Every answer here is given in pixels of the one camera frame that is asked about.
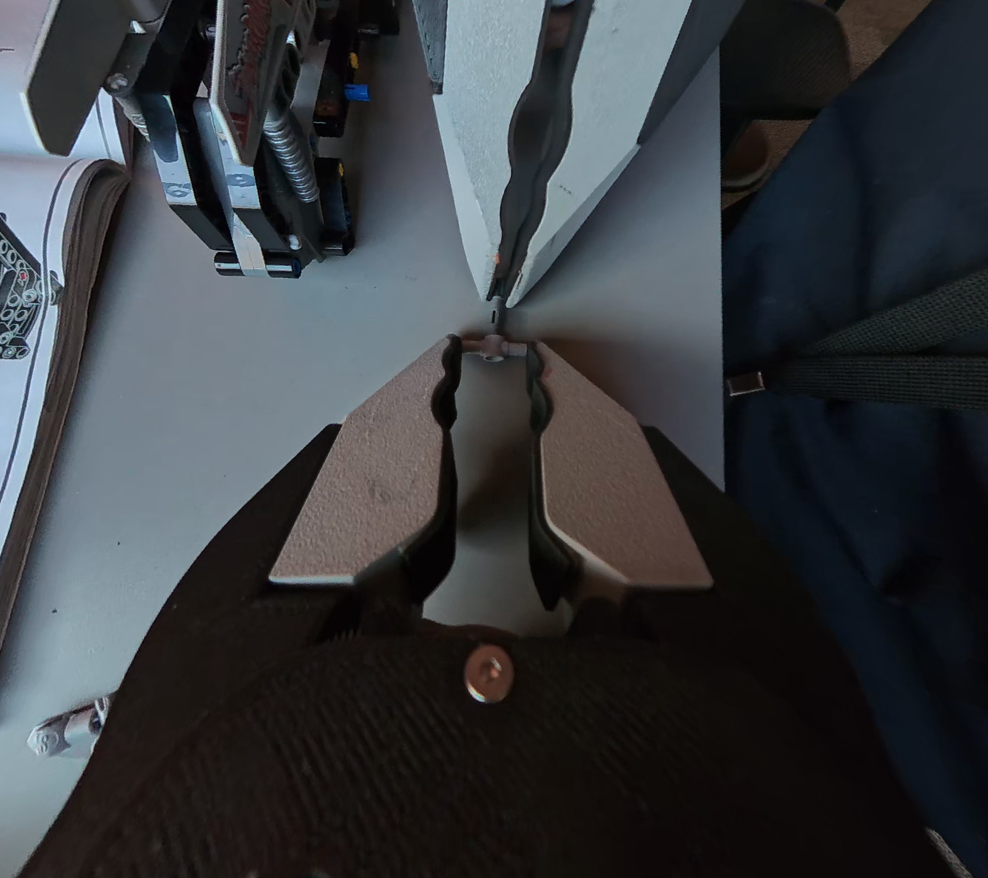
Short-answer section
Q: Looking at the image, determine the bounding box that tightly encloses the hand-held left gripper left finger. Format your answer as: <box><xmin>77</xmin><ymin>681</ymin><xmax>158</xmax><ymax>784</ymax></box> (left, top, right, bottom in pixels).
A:
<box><xmin>268</xmin><ymin>335</ymin><xmax>464</xmax><ymax>609</ymax></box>

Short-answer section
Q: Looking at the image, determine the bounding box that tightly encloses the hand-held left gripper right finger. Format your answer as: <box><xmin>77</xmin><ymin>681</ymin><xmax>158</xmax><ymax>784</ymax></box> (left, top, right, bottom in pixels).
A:
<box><xmin>525</xmin><ymin>341</ymin><xmax>714</xmax><ymax>610</ymax></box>

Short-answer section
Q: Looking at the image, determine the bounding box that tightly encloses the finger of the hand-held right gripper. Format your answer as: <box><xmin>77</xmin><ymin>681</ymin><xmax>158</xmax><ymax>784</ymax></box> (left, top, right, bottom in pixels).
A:
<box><xmin>500</xmin><ymin>0</ymin><xmax>742</xmax><ymax>309</ymax></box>
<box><xmin>394</xmin><ymin>0</ymin><xmax>558</xmax><ymax>300</ymax></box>

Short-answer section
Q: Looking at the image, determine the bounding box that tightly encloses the grey lego cross connector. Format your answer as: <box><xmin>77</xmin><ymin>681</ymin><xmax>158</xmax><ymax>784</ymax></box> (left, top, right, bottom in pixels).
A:
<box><xmin>461</xmin><ymin>331</ymin><xmax>531</xmax><ymax>362</ymax></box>

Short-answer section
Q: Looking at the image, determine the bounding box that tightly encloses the grey lego aircraft model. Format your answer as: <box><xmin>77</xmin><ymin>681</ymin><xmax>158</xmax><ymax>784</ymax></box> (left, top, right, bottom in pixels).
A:
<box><xmin>23</xmin><ymin>0</ymin><xmax>402</xmax><ymax>280</ymax></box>

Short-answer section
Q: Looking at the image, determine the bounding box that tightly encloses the lego instruction booklet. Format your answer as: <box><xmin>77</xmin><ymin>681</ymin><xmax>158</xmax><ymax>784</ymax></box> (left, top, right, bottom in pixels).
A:
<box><xmin>0</xmin><ymin>156</ymin><xmax>132</xmax><ymax>651</ymax></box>

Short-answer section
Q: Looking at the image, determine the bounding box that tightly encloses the small grey lego connector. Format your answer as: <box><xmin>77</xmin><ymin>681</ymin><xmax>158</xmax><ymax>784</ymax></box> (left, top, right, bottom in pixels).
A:
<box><xmin>27</xmin><ymin>693</ymin><xmax>117</xmax><ymax>760</ymax></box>

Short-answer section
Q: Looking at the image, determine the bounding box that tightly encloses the black office chair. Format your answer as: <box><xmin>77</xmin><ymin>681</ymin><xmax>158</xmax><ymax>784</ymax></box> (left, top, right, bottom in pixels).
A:
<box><xmin>721</xmin><ymin>0</ymin><xmax>852</xmax><ymax>122</ymax></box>

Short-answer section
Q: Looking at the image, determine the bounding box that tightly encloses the person's navy clothing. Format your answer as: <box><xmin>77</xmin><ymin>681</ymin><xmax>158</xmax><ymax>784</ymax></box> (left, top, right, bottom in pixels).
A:
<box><xmin>721</xmin><ymin>0</ymin><xmax>988</xmax><ymax>878</ymax></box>

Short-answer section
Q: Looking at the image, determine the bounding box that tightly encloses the black strap with metal clip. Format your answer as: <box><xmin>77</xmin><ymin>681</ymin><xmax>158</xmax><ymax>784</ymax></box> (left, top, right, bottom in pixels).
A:
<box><xmin>726</xmin><ymin>267</ymin><xmax>988</xmax><ymax>425</ymax></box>

